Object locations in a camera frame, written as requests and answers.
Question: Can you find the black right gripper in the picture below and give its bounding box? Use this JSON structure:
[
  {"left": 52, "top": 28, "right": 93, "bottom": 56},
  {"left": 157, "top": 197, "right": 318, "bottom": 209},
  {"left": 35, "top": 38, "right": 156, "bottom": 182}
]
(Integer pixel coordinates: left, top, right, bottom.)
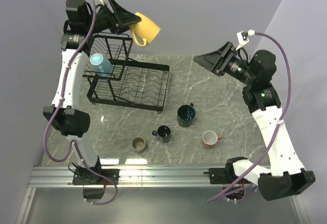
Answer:
[{"left": 193, "top": 41, "right": 255, "bottom": 86}]

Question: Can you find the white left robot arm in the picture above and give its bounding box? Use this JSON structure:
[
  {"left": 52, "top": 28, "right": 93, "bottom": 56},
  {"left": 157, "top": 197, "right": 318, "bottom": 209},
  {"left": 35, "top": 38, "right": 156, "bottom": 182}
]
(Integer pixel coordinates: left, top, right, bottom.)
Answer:
[{"left": 43, "top": 0, "right": 141, "bottom": 184}]

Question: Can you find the dark blue glossy mug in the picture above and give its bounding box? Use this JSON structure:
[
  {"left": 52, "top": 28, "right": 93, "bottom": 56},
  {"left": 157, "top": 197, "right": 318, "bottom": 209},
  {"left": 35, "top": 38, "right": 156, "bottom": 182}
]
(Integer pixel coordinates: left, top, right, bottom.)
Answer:
[{"left": 152, "top": 125, "right": 172, "bottom": 143}]

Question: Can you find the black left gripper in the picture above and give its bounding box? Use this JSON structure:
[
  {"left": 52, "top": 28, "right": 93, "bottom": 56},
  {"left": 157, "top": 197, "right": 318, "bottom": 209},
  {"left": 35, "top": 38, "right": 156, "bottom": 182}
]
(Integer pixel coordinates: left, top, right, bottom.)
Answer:
[{"left": 85, "top": 0, "right": 141, "bottom": 35}]

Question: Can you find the black wire dish rack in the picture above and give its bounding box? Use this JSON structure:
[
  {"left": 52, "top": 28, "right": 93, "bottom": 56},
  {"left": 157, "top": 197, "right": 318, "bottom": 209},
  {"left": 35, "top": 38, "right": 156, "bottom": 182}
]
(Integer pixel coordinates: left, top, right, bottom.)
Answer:
[{"left": 83, "top": 32, "right": 170, "bottom": 113}]

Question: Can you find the olive brown small cup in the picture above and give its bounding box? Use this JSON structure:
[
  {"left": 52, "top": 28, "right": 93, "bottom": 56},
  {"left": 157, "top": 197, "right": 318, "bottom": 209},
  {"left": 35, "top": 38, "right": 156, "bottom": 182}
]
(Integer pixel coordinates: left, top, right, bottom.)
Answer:
[{"left": 131, "top": 137, "right": 147, "bottom": 153}]

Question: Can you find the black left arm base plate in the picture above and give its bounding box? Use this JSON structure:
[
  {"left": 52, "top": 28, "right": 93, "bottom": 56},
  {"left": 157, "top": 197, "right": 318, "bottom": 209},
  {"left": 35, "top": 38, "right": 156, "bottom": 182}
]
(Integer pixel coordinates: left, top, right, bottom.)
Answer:
[{"left": 72, "top": 168, "right": 120, "bottom": 185}]

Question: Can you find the light blue ceramic mug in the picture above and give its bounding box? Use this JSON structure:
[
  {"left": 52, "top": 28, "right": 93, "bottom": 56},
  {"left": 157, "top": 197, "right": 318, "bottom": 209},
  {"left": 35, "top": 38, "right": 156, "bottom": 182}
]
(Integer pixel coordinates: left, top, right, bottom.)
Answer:
[{"left": 89, "top": 53, "right": 113, "bottom": 78}]

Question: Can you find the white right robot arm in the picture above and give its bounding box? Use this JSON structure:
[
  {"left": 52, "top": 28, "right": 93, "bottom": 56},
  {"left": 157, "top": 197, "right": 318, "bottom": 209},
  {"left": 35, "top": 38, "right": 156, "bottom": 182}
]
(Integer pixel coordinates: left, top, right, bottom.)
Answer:
[{"left": 193, "top": 42, "right": 316, "bottom": 201}]

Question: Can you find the red orange mug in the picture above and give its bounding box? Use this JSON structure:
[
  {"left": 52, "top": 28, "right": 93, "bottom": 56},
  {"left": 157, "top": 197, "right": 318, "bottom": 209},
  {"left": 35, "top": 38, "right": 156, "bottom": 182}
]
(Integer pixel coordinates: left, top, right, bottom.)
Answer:
[{"left": 201, "top": 131, "right": 222, "bottom": 149}]

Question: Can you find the dark green patterned mug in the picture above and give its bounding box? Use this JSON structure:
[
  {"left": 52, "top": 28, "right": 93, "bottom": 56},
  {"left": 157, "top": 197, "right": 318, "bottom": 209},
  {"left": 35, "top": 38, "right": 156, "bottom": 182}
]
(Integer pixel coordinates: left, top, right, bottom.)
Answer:
[{"left": 177, "top": 103, "right": 196, "bottom": 127}]

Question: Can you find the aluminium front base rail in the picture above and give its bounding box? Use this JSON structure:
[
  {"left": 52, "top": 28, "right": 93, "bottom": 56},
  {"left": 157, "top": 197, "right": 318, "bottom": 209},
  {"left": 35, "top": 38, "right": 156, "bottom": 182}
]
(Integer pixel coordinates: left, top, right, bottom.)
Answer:
[{"left": 28, "top": 164, "right": 229, "bottom": 188}]

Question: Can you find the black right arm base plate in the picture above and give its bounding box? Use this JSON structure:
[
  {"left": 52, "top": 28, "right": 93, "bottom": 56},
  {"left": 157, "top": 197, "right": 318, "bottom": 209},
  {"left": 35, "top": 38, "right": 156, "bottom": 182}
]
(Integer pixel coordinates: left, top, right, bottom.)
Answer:
[{"left": 203, "top": 167, "right": 238, "bottom": 185}]

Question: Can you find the yellow ceramic mug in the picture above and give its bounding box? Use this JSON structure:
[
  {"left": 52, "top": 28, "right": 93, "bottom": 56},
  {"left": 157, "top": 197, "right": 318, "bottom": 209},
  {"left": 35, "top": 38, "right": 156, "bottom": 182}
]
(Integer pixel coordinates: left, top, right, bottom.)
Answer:
[{"left": 129, "top": 12, "right": 161, "bottom": 47}]

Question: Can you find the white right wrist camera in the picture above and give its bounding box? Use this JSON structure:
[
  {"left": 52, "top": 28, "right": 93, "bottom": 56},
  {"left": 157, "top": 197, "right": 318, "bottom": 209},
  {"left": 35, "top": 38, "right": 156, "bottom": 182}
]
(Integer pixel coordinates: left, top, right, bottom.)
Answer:
[{"left": 236, "top": 30, "right": 255, "bottom": 51}]

